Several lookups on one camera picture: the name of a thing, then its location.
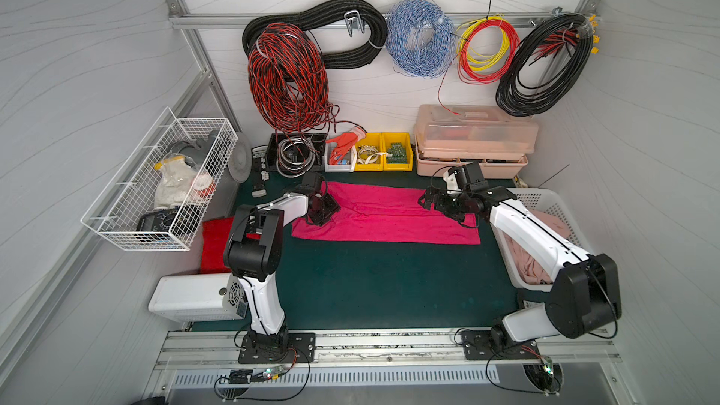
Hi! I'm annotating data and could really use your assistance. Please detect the red work glove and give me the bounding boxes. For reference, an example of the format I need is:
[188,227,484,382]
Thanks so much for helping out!
[326,126,367,161]

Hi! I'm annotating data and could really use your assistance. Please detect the red black twisted wire coil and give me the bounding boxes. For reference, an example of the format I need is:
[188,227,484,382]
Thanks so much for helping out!
[246,21,361,136]

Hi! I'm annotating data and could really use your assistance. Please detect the yellow bin with tape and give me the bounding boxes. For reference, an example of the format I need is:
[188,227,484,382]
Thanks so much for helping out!
[354,133,384,173]

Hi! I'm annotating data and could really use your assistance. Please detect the black cable coil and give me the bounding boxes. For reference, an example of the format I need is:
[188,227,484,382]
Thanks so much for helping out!
[494,12,601,118]

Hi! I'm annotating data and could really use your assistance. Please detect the pink translucent toolbox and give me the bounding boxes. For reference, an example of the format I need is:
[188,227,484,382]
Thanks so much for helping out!
[414,104,539,179]

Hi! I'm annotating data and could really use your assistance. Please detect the green circuit boards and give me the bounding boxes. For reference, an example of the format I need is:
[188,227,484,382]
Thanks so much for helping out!
[386,142,408,164]

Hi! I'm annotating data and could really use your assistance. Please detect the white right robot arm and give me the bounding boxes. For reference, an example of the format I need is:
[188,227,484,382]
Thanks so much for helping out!
[418,163,622,351]

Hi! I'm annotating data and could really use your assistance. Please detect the blue white wire coil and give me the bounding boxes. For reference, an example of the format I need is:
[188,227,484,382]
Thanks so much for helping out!
[384,0,458,80]

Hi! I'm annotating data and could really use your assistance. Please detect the black corrugated hose coil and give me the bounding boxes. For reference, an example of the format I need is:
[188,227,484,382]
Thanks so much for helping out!
[241,0,389,71]

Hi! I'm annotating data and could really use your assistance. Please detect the white laundry basket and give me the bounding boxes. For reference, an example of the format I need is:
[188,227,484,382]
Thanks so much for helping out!
[490,187,592,293]

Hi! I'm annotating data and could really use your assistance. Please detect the pale pink t-shirt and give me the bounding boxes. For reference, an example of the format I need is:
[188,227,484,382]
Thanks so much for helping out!
[504,210,571,285]

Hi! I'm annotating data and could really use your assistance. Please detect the black multimeter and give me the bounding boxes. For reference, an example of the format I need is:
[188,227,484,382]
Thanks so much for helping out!
[136,204,201,236]

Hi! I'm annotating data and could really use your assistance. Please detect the red yellow wire coil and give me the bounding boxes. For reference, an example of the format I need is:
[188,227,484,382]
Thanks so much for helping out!
[437,14,521,116]

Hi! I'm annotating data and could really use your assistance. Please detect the yellow bin with circuit boards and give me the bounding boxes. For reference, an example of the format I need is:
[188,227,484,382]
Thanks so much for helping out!
[381,132,414,172]

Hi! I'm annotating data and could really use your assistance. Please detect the white cloth gloves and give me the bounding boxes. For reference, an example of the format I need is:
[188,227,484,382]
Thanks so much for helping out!
[154,155,216,209]

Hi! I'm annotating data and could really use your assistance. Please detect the white wire wall basket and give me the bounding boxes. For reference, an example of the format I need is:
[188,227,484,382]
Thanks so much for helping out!
[81,110,238,251]

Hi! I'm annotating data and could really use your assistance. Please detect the white ribbon tape roll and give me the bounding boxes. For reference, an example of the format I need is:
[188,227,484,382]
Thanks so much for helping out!
[357,145,387,165]

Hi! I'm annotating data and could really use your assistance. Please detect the folded red t-shirt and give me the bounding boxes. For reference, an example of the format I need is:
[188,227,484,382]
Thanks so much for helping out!
[200,217,234,274]

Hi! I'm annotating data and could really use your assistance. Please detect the white power supply box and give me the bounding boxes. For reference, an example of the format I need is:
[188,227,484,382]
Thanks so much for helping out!
[148,273,248,323]

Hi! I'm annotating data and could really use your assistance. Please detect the white storage bin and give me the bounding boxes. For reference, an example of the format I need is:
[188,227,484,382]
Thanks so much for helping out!
[324,142,357,173]

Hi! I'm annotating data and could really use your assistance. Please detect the magenta t-shirt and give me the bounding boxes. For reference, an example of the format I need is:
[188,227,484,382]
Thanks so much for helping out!
[292,182,481,246]

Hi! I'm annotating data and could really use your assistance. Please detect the black storage bin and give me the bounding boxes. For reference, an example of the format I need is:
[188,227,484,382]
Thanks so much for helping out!
[265,133,327,178]

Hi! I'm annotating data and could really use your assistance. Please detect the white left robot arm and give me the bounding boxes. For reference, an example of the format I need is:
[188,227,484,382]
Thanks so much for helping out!
[223,172,341,354]

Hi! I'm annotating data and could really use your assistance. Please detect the coiled metal flexible conduit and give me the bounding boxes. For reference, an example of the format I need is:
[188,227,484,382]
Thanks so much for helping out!
[276,136,317,178]

